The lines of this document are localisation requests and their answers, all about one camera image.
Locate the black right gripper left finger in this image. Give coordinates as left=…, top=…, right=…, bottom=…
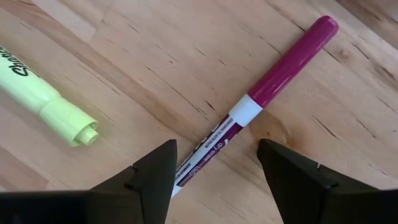
left=0, top=139, right=178, bottom=224

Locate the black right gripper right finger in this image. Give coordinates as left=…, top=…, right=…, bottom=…
left=256, top=138, right=398, bottom=224

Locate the magenta dry erase marker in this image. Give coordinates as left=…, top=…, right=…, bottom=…
left=170, top=15, right=340, bottom=198

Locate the yellow-green Sharpie highlighter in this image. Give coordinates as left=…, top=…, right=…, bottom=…
left=0, top=45, right=100, bottom=148

